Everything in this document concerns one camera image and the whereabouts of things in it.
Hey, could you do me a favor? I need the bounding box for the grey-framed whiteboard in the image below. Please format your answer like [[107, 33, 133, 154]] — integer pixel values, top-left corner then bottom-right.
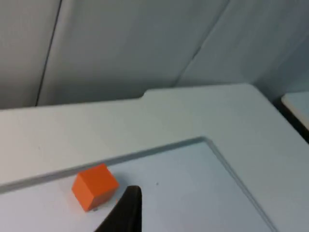
[[0, 136, 278, 232]]

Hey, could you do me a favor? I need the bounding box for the orange cube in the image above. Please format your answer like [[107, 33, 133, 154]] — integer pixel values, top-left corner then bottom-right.
[[71, 163, 120, 213]]

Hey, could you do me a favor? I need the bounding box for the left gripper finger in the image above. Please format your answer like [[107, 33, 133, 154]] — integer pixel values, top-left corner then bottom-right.
[[93, 185, 142, 232]]

